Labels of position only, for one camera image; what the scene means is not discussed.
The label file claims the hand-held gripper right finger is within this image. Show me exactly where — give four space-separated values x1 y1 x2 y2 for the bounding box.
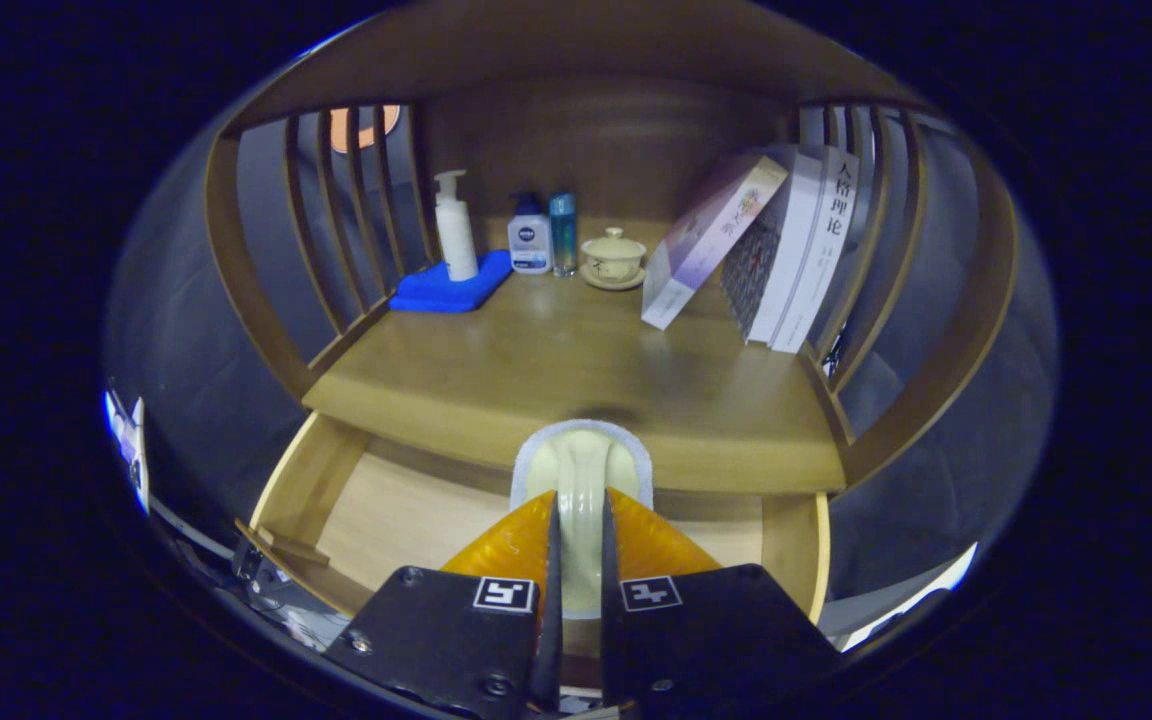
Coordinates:
599 487 842 716

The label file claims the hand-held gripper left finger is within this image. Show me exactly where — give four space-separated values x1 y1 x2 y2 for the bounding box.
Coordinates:
324 487 562 716

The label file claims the cream ceramic jar grey base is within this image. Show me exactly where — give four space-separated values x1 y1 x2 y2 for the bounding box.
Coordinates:
509 419 655 616

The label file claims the wooden drawer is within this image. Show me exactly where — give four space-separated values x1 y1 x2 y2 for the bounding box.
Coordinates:
236 410 830 691

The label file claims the wooden countertop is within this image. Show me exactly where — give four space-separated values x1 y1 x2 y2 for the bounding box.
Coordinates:
302 215 847 494

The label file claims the wooden cabinet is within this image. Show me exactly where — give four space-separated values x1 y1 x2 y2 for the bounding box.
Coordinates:
204 0 1020 641

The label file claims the black floor equipment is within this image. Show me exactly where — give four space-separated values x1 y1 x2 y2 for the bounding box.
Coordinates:
231 545 337 651

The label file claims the blue folded cloth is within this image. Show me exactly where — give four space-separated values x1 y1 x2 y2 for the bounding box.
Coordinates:
388 249 514 314

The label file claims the cream lidded tea cup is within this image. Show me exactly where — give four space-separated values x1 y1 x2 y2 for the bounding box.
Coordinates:
579 227 648 292

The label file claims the white bottle blue cap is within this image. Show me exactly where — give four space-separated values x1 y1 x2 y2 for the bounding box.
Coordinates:
507 192 553 275

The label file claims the teal slim bottle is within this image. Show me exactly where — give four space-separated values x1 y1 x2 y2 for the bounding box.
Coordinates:
549 192 578 278

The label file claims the white pump bottle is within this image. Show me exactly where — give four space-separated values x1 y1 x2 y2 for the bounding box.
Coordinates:
433 169 479 282

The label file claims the purple white book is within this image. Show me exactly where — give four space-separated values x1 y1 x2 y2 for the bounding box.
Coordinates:
641 153 790 331

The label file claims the white book patterned cover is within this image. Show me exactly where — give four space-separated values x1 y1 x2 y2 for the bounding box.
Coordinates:
720 150 825 346

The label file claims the white book black lettering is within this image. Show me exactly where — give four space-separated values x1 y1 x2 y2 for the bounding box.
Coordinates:
770 148 860 354

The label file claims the wall poster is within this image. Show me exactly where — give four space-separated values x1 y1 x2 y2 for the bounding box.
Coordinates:
104 388 150 516

